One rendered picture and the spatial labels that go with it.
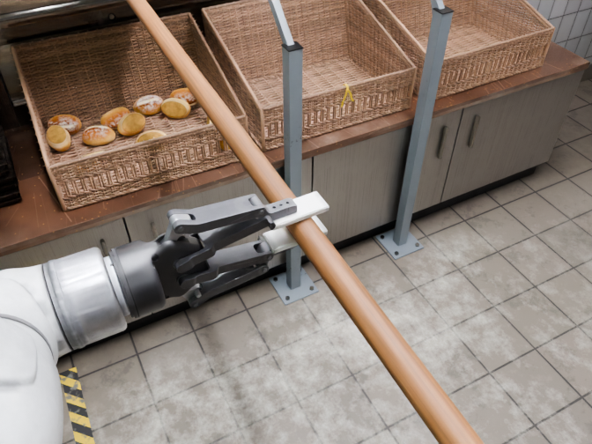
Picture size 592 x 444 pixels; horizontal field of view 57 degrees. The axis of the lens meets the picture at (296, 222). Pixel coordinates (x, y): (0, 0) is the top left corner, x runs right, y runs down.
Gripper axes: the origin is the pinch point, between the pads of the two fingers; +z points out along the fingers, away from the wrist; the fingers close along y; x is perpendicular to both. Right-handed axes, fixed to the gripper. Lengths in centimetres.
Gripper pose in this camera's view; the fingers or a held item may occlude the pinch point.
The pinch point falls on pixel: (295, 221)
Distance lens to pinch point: 62.0
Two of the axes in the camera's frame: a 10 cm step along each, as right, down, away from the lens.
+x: 4.6, 6.2, -6.3
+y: -0.1, 7.1, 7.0
